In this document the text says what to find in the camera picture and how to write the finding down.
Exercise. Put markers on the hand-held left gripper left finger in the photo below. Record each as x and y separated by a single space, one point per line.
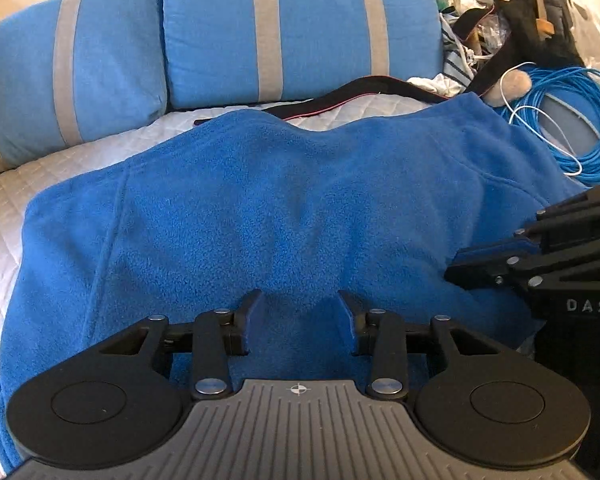
252 320

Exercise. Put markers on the white blue striped cloth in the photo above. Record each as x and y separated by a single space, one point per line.
455 67

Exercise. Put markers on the blue grey flat board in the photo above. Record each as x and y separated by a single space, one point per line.
565 120

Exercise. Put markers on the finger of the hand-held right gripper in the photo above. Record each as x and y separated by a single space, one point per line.
475 275
495 251

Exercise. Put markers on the blue grey-striped pillow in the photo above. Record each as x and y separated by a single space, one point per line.
110 60
320 30

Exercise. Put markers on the blue fleece jacket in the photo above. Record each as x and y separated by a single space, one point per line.
280 200

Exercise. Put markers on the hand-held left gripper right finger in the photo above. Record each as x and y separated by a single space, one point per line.
350 320

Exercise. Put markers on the white quilted bedspread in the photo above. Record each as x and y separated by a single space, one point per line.
5 260

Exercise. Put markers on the white crumpled cloth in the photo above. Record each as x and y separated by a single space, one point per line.
440 82

